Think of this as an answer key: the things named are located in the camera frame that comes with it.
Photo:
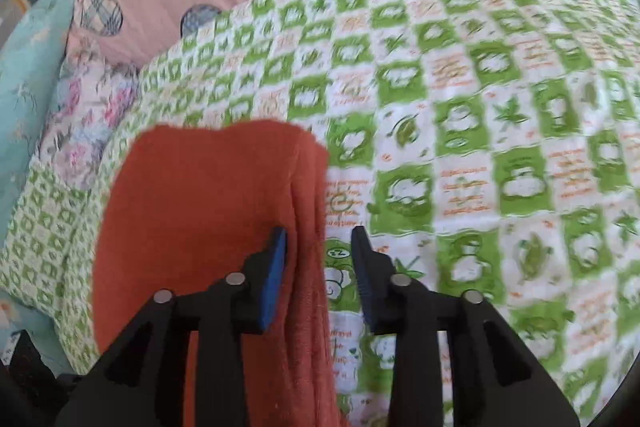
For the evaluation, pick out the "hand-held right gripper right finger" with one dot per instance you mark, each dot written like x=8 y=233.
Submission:
x=362 y=277

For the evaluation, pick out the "teal floral pillow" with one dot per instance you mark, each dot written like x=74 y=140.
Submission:
x=25 y=82

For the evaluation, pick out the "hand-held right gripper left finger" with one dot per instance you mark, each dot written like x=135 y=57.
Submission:
x=275 y=277

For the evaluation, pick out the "orange knit sweater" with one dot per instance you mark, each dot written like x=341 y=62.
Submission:
x=200 y=187

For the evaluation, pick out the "green checked printed blanket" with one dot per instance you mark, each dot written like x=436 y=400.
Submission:
x=500 y=132

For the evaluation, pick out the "white pink floral pillow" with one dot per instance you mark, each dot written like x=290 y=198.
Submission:
x=85 y=117

